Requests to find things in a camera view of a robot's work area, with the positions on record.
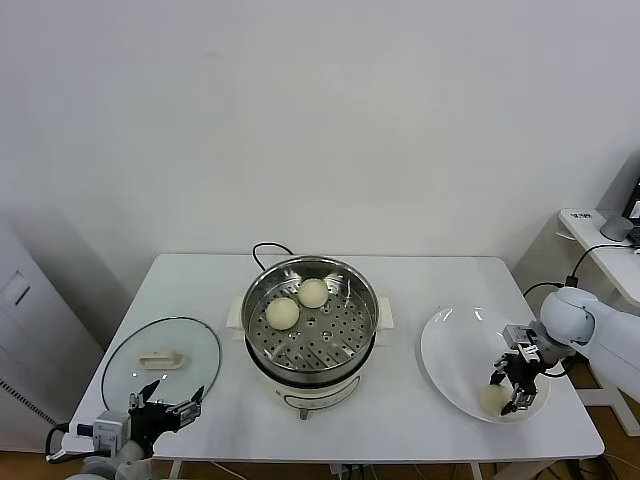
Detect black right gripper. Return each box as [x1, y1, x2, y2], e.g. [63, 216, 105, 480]
[488, 349, 547, 416]

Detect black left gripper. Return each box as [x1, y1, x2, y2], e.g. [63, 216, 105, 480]
[127, 379, 206, 446]

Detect cream steamed baozi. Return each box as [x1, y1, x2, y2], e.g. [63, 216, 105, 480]
[297, 278, 331, 310]
[479, 385, 514, 419]
[264, 297, 301, 332]

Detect glass lid with cream handle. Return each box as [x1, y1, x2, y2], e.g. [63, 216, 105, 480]
[101, 314, 223, 416]

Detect stainless steel steamer basket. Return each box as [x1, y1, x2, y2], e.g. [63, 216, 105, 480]
[243, 255, 380, 374]

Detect white round plate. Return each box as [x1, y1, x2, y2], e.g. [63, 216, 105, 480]
[418, 305, 552, 425]

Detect cream electric cooker base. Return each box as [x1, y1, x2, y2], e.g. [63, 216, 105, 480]
[227, 294, 399, 419]

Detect white floor cabinet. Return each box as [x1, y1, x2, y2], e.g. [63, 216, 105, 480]
[0, 212, 109, 454]

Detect gray monitor with stand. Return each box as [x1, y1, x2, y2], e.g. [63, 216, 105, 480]
[597, 152, 640, 242]

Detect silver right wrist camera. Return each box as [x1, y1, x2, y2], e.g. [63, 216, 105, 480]
[503, 323, 544, 361]

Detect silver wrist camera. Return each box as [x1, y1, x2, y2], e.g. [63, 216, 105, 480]
[93, 410, 130, 451]
[503, 323, 544, 361]

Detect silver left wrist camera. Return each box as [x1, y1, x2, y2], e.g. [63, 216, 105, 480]
[93, 410, 130, 451]

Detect black hub cable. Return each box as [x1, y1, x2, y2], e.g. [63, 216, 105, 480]
[523, 282, 569, 304]
[569, 243, 640, 277]

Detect black left wrist camera cable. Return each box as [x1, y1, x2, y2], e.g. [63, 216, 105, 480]
[45, 423, 96, 464]

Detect black cooker power cord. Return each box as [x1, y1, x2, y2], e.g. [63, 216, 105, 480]
[252, 242, 297, 274]

